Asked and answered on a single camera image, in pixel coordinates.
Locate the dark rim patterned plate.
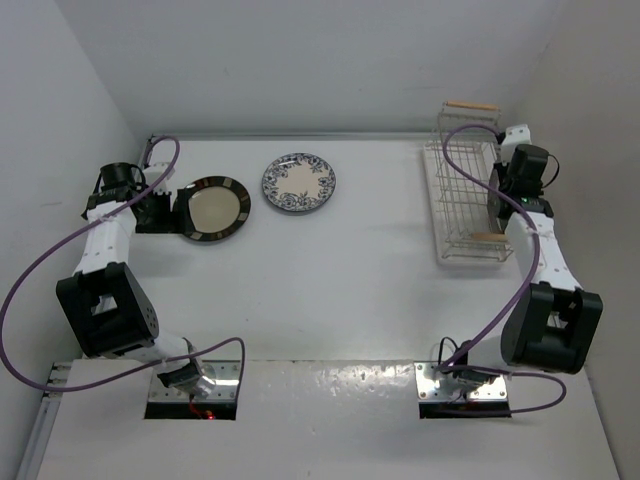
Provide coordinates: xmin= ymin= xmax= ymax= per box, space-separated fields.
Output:
xmin=183 ymin=176 xmax=251 ymax=243

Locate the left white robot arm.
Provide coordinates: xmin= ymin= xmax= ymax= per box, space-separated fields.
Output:
xmin=56 ymin=163 xmax=216 ymax=399

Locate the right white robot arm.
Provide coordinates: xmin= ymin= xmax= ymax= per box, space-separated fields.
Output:
xmin=442 ymin=144 xmax=604 ymax=374

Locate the blue floral plate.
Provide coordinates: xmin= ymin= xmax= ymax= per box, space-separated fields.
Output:
xmin=261 ymin=152 xmax=337 ymax=213

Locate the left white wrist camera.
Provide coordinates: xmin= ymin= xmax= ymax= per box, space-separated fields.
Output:
xmin=143 ymin=162 xmax=174 ymax=195

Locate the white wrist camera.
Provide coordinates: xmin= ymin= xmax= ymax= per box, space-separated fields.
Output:
xmin=499 ymin=124 xmax=532 ymax=164
xmin=143 ymin=162 xmax=174 ymax=195

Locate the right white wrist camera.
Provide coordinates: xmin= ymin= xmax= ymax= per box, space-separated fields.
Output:
xmin=499 ymin=124 xmax=532 ymax=164

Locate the white wire dish rack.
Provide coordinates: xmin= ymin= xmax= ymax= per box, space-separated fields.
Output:
xmin=423 ymin=101 xmax=511 ymax=267

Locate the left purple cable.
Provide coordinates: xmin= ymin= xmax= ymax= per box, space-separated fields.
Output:
xmin=0 ymin=135 xmax=246 ymax=392

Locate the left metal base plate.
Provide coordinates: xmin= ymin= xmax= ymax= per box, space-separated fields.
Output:
xmin=147 ymin=360 xmax=241 ymax=404

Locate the metal base plate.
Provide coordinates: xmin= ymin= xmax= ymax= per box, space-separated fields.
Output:
xmin=147 ymin=360 xmax=241 ymax=404
xmin=414 ymin=361 xmax=508 ymax=404

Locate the aluminium table frame rail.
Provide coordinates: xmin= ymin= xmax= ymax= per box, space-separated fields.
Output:
xmin=14 ymin=132 xmax=156 ymax=480

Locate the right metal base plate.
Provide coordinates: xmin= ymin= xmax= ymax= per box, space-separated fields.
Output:
xmin=414 ymin=361 xmax=508 ymax=404

